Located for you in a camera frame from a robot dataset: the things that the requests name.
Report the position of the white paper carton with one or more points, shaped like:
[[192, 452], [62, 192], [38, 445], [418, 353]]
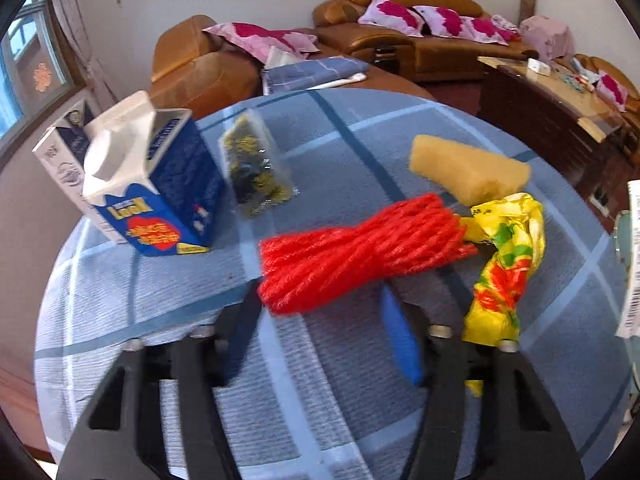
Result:
[[62, 160]]

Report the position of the brown leather sofa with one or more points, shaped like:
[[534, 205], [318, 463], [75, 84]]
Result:
[[440, 60]]

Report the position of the blue folded cloth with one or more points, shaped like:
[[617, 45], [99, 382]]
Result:
[[310, 72]]

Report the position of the window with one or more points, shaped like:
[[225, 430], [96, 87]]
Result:
[[30, 70]]

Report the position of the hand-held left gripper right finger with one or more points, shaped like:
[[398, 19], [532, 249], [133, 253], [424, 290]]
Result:
[[402, 335]]

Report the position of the brown leather side chair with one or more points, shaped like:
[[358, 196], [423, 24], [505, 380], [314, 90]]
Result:
[[607, 67]]

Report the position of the pink cloth cover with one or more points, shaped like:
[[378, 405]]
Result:
[[547, 37]]

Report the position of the yellow sponge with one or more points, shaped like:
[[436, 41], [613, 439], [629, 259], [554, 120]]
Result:
[[465, 167]]

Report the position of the yellow printed wrapper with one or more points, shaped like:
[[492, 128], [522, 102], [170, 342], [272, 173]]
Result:
[[505, 270]]

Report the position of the small white box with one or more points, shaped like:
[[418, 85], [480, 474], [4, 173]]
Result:
[[538, 67]]

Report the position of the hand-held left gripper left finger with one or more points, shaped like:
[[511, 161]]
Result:
[[235, 330]]

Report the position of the white barcode packet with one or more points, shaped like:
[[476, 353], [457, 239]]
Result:
[[631, 270]]

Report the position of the dark wooden coffee table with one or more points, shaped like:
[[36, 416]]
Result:
[[540, 115]]

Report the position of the clear packet of dried flowers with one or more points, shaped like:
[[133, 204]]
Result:
[[250, 165]]

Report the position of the brown leather armchair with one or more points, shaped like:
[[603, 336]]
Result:
[[200, 75]]

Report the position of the large pink flowered pillow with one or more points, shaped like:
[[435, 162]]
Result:
[[260, 37]]

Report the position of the pink curtain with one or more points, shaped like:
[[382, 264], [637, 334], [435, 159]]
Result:
[[85, 25]]

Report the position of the blue milk carton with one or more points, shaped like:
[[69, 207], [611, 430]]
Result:
[[175, 185]]

